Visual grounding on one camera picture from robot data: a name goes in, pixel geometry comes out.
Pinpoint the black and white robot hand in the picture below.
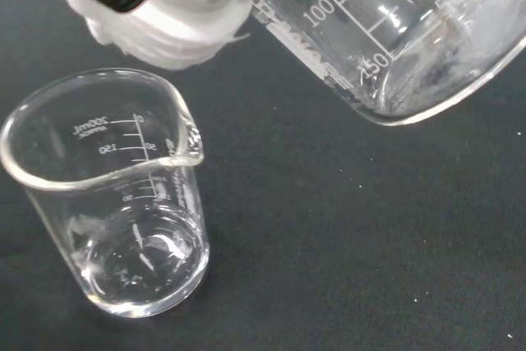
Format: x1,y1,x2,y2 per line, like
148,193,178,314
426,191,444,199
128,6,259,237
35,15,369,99
61,0,262,73

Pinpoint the black table cloth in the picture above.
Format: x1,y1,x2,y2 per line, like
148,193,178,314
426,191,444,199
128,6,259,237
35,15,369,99
0,0,526,351

